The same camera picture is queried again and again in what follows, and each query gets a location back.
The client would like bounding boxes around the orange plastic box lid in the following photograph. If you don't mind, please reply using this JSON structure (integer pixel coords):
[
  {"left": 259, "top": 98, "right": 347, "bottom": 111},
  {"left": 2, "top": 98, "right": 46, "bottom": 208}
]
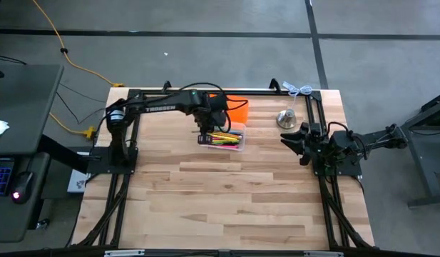
[{"left": 208, "top": 94, "right": 250, "bottom": 124}]

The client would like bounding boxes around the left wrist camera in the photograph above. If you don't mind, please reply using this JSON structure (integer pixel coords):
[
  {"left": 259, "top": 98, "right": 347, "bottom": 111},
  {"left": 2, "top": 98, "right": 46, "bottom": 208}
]
[{"left": 209, "top": 94, "right": 230, "bottom": 112}]

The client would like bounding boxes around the silver frame bracket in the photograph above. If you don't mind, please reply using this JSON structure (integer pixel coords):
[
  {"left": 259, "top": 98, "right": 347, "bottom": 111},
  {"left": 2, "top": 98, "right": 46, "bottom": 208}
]
[
  {"left": 104, "top": 249, "right": 145, "bottom": 257},
  {"left": 304, "top": 251, "right": 344, "bottom": 257}
]

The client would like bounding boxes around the clear plastic supply box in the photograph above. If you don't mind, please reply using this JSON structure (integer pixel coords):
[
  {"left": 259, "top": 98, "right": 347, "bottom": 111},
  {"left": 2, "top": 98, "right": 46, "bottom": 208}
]
[{"left": 197, "top": 121, "right": 247, "bottom": 153}]

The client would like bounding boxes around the black computer mouse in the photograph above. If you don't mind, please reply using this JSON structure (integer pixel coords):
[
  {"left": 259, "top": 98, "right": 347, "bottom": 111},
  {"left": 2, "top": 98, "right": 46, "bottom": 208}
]
[{"left": 11, "top": 171, "right": 34, "bottom": 205}]

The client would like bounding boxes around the black metal stand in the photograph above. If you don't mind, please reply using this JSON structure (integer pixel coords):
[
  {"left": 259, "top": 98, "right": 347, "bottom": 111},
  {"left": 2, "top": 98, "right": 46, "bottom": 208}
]
[{"left": 384, "top": 91, "right": 440, "bottom": 208}]

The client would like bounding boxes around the yellow cord with outlet block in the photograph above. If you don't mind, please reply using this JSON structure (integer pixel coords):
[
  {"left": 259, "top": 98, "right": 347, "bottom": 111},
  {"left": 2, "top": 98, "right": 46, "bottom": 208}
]
[{"left": 49, "top": 112, "right": 96, "bottom": 140}]

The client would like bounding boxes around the white printed box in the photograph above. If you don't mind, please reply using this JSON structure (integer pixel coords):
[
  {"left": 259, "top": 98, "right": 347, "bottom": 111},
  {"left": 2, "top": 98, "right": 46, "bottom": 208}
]
[{"left": 67, "top": 168, "right": 91, "bottom": 194}]

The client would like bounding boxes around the backlit keyboard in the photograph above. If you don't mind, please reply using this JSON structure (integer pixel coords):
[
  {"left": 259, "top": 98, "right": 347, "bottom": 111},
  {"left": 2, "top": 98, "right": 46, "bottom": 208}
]
[{"left": 0, "top": 158, "right": 16, "bottom": 196}]

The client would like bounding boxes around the white bundled cable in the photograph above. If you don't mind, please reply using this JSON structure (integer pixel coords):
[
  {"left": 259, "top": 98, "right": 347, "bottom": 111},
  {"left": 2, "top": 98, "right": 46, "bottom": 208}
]
[{"left": 281, "top": 81, "right": 314, "bottom": 111}]

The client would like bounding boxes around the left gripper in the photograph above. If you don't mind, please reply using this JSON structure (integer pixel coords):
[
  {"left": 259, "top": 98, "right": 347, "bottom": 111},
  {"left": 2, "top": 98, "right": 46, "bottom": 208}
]
[{"left": 193, "top": 106, "right": 228, "bottom": 146}]

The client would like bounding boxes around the yellow extension cord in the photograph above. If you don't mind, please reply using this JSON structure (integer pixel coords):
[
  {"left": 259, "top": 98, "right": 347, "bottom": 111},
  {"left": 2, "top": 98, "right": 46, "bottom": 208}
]
[{"left": 31, "top": 0, "right": 126, "bottom": 89}]

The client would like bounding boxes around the black office desk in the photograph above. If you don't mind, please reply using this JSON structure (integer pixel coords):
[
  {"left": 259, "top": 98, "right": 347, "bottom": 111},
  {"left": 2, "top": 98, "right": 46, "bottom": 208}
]
[{"left": 0, "top": 63, "right": 91, "bottom": 243}]

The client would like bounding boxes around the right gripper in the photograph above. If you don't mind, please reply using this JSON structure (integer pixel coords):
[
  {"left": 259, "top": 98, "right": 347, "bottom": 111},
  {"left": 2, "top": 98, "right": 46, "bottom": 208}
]
[{"left": 280, "top": 121, "right": 324, "bottom": 167}]

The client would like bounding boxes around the black desk cable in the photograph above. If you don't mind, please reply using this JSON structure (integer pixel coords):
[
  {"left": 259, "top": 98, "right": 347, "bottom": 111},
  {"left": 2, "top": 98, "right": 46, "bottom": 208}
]
[{"left": 0, "top": 53, "right": 28, "bottom": 66}]

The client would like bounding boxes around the thin black floor cable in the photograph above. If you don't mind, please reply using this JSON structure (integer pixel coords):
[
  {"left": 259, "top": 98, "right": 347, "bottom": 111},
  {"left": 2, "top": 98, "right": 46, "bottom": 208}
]
[
  {"left": 55, "top": 91, "right": 106, "bottom": 125},
  {"left": 58, "top": 82, "right": 107, "bottom": 104}
]

